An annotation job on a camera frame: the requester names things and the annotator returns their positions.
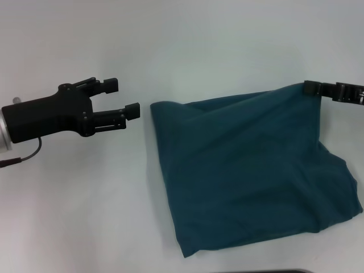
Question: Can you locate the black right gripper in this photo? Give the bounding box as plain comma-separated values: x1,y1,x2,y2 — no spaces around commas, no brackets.
303,80,364,106

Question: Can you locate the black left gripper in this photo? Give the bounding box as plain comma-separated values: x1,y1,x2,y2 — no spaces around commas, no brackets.
1,76,142,144

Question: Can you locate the teal T-shirt with beige print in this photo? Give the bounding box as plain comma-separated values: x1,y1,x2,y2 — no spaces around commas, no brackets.
148,82,364,251

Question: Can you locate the left arm cable with plug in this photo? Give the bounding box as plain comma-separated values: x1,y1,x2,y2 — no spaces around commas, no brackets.
0,137,43,169

